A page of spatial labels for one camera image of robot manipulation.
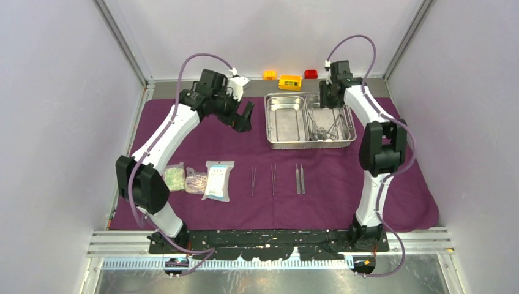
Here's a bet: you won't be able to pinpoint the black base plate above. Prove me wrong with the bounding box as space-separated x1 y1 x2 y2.
174 230 389 261

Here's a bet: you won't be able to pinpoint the steel instrument tray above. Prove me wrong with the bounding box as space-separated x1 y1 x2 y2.
264 92 357 149

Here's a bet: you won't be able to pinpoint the steel surgical forceps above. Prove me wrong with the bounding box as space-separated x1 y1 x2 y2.
324 115 347 140

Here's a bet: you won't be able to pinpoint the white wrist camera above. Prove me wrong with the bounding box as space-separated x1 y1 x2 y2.
324 60 332 84
228 67 251 102

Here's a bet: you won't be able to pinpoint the white sterile pouch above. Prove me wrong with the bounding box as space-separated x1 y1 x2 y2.
202 161 234 202

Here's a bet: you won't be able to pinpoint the purple cloth wrap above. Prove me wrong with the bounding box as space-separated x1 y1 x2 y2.
132 97 439 231

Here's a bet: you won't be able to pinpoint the orange yellow toy block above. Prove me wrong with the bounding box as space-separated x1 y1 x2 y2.
278 74 303 91

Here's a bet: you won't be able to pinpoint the steel surgical scissors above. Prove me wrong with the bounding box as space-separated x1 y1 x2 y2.
308 110 328 141

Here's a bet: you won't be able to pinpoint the green packet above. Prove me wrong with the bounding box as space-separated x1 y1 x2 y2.
163 162 185 192

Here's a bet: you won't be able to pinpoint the small orange block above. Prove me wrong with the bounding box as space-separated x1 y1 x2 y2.
263 70 277 80

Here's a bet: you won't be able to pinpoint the red block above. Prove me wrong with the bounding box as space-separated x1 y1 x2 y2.
304 69 318 80

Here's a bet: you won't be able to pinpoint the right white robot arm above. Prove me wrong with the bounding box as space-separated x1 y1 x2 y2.
319 60 407 252

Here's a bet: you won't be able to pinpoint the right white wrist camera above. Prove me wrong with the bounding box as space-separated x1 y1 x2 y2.
324 60 332 84

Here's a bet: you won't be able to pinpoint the steel tweezers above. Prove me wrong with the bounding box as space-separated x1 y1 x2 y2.
251 166 256 197
271 163 277 195

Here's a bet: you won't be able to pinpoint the pink clear packet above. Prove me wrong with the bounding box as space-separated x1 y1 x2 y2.
185 168 208 195

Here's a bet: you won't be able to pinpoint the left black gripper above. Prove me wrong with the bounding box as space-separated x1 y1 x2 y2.
212 86 253 132

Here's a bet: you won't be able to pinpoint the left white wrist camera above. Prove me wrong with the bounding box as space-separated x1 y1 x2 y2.
228 67 251 102

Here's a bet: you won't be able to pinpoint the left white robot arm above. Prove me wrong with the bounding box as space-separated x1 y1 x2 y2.
115 69 254 254

